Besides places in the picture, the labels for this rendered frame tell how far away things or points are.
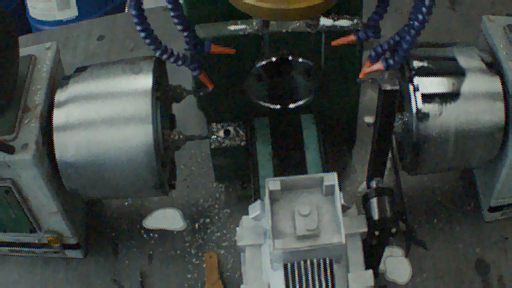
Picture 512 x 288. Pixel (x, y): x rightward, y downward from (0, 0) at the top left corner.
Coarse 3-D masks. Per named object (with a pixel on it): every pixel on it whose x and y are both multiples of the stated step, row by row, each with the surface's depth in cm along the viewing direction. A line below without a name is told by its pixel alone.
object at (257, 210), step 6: (342, 198) 97; (348, 198) 98; (252, 204) 98; (258, 204) 97; (264, 204) 98; (342, 204) 97; (348, 204) 98; (252, 210) 98; (258, 210) 97; (264, 210) 97; (342, 210) 98; (252, 216) 97; (258, 216) 97; (264, 216) 98
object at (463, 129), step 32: (416, 64) 104; (448, 64) 104; (480, 64) 104; (416, 96) 102; (448, 96) 102; (480, 96) 102; (416, 128) 105; (448, 128) 102; (480, 128) 103; (416, 160) 107; (448, 160) 107; (480, 160) 108
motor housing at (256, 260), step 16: (352, 208) 101; (240, 224) 102; (256, 224) 99; (352, 240) 96; (256, 256) 95; (352, 256) 94; (256, 272) 93; (272, 272) 92; (288, 272) 90; (304, 272) 89; (320, 272) 89; (336, 272) 90; (352, 272) 92
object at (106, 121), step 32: (96, 64) 110; (128, 64) 107; (160, 64) 111; (64, 96) 104; (96, 96) 103; (128, 96) 102; (160, 96) 103; (64, 128) 102; (96, 128) 101; (128, 128) 101; (160, 128) 104; (64, 160) 104; (96, 160) 102; (128, 160) 103; (160, 160) 104; (96, 192) 108; (128, 192) 108; (160, 192) 109
